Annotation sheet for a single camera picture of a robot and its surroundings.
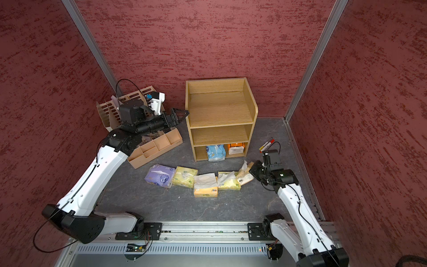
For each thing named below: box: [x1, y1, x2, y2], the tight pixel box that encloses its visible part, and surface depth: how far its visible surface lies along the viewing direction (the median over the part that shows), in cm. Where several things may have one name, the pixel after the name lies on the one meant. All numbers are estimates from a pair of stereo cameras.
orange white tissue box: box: [193, 172, 218, 198], surface depth 83 cm
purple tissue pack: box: [144, 164, 176, 189], surface depth 87 cm
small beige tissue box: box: [236, 160, 255, 187], surface depth 81 cm
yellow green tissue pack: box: [172, 166, 198, 189], surface depth 87 cm
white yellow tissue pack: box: [217, 171, 242, 191], surface depth 84 cm
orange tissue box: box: [227, 142, 246, 151], surface depth 97 cm
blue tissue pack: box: [205, 144, 227, 162], surface depth 97 cm
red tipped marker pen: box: [258, 136, 276, 153], surface depth 108 cm
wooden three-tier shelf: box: [185, 77, 259, 162], surface depth 86 cm
